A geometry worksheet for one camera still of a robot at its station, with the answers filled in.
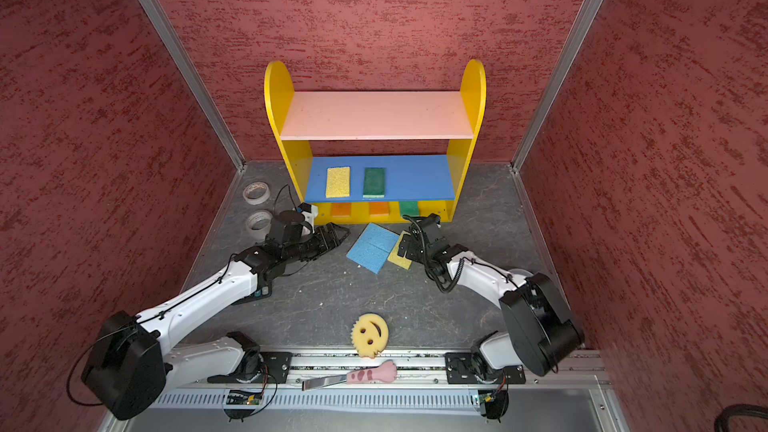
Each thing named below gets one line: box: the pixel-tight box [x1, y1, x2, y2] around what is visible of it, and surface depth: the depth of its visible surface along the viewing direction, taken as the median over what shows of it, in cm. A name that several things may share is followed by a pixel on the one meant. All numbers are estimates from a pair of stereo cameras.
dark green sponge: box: [362, 168, 386, 198], surface depth 96 cm
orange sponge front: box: [369, 201, 391, 217], surface depth 109 cm
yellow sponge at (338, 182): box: [326, 166, 350, 198], surface depth 97 cm
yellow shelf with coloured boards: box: [264, 60, 487, 224], surface depth 94 cm
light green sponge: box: [400, 201, 419, 217], surface depth 108 cm
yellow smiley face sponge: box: [351, 313, 389, 359], surface depth 79 cm
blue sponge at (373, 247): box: [346, 223, 400, 274], surface depth 97 cm
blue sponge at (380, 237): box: [362, 222, 400, 253], surface depth 100 cm
